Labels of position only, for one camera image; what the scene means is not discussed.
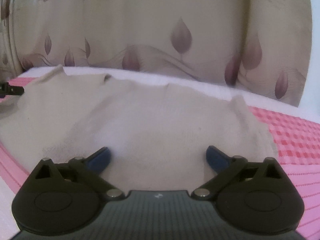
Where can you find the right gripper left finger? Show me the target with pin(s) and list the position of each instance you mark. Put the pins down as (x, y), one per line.
(60, 198)

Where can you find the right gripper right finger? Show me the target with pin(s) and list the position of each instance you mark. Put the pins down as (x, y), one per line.
(255, 197)

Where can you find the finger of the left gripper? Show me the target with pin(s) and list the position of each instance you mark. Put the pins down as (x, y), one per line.
(7, 89)

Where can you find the cream knitted small garment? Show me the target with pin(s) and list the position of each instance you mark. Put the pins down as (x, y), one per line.
(158, 135)

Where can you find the beige leaf print curtain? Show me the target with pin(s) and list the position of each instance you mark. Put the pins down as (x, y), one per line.
(263, 46)

